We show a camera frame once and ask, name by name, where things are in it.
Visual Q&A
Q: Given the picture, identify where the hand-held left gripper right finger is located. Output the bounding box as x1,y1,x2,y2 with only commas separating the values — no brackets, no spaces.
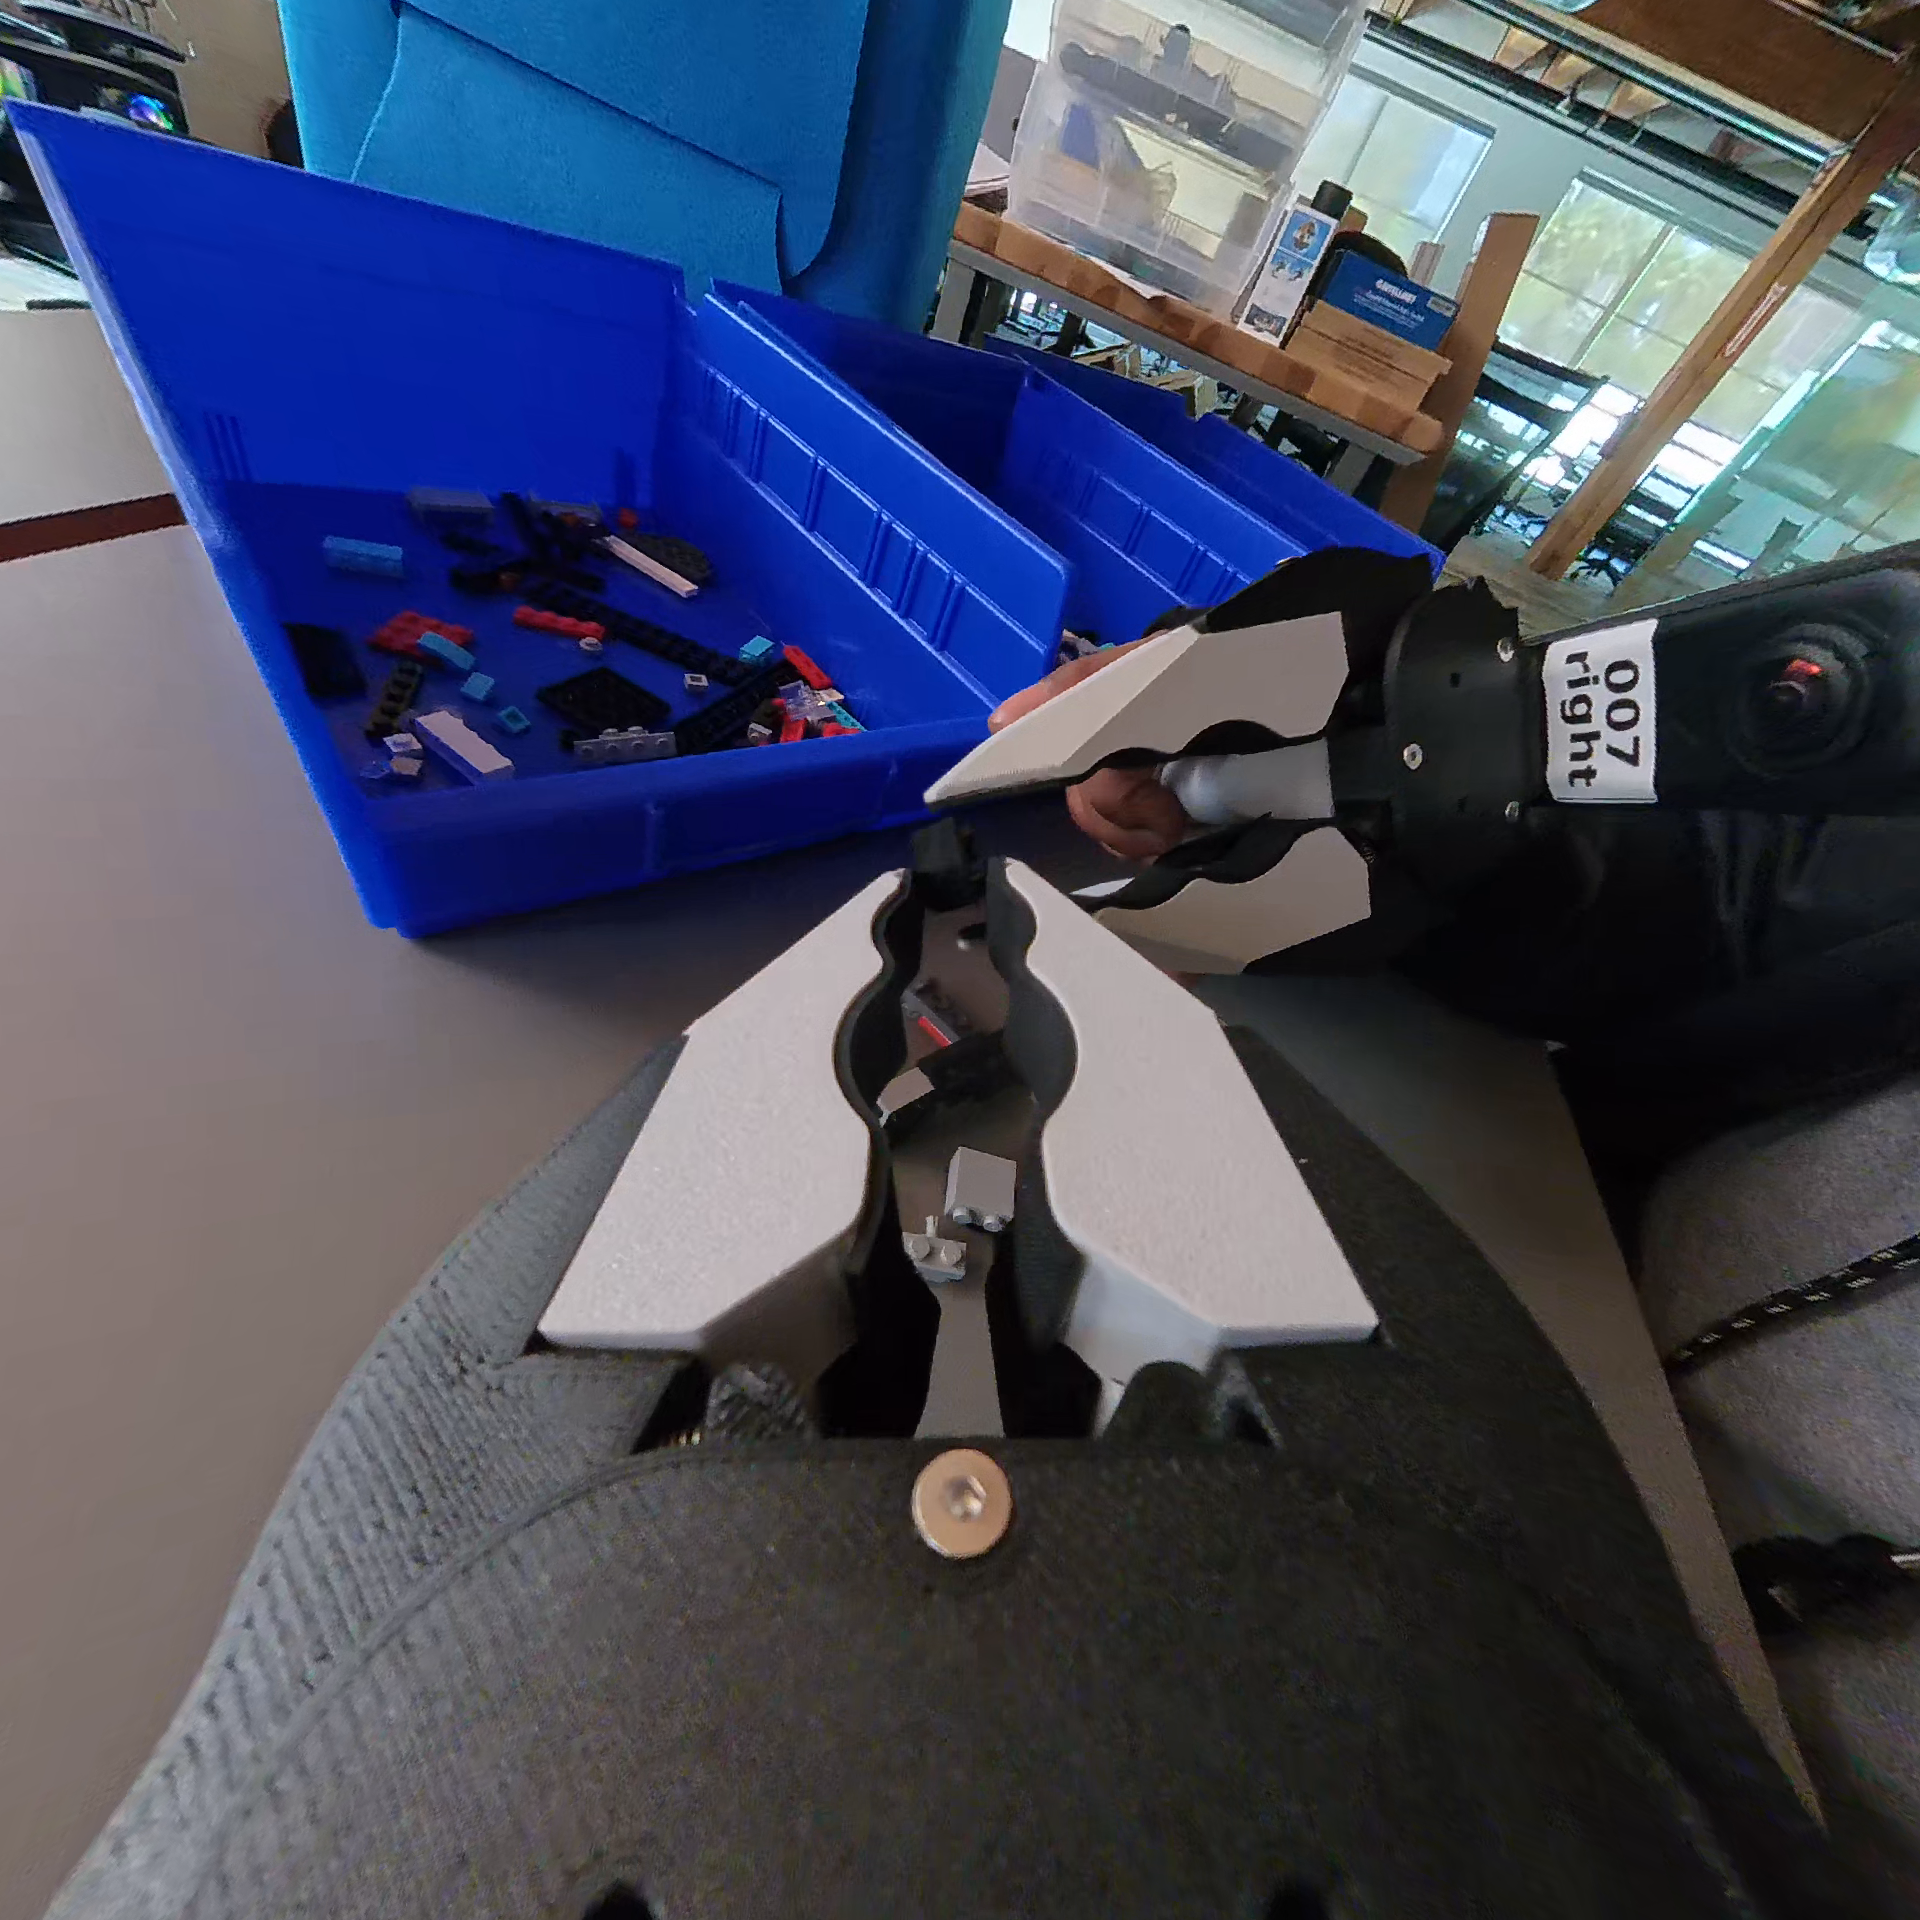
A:
986,857,1382,1386

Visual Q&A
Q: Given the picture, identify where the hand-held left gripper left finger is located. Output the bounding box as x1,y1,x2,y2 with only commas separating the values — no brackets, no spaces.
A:
534,867,912,1356

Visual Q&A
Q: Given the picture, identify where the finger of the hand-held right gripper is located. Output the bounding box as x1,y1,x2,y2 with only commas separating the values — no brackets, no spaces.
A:
1072,817,1382,980
922,546,1441,812

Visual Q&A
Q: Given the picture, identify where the black and white brick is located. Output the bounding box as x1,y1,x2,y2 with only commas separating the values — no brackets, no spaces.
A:
878,1036,1024,1123

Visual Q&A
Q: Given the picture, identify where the red and dark grey brick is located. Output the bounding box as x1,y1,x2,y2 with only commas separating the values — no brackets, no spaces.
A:
899,974,995,1056

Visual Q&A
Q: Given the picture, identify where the person's right forearm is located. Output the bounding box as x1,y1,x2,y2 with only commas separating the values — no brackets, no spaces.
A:
1244,809,1920,1157

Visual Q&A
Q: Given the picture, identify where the grey desk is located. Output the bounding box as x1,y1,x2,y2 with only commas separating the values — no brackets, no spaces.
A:
0,306,1823,1920

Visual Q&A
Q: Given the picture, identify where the person's right hand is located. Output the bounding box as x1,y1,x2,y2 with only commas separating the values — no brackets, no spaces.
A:
986,634,1205,865

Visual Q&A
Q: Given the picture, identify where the narrow blue plastic bin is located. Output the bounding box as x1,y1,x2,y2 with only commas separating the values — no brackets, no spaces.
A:
703,281,1292,671
981,337,1448,648

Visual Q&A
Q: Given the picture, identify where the brown cardboard box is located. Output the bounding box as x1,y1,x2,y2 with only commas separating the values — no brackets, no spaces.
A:
1282,306,1453,425

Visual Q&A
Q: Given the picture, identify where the wooden workbench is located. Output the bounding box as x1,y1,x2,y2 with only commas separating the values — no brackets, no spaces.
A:
951,202,1448,469

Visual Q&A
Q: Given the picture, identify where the blue cardboard box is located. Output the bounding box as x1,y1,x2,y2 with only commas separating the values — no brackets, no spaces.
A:
1320,245,1463,356

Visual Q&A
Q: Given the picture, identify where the white and blue carton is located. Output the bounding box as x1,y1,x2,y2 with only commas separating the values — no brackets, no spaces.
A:
1235,202,1341,342

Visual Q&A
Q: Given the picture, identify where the pile of mixed toy bricks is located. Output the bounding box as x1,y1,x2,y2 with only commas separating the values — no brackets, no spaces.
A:
283,487,871,791

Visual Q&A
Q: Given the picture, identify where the clear plastic drawer unit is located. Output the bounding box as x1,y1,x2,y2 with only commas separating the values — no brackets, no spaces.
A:
1004,0,1370,320

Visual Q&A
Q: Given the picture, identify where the person's grey sweater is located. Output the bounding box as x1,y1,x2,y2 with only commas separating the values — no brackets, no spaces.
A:
1635,1094,1920,1920

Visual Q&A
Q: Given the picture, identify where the large blue plastic bin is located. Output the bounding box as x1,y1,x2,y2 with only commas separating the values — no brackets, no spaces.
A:
7,101,1076,940

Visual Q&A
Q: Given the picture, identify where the background electronics equipment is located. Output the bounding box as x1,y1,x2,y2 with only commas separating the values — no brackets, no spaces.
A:
0,0,203,273

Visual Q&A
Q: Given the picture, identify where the wooden post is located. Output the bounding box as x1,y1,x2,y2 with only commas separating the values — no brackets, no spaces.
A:
1527,90,1920,585

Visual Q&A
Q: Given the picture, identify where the black lanyard strap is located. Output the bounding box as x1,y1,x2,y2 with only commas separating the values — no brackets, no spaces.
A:
1665,1229,1920,1367

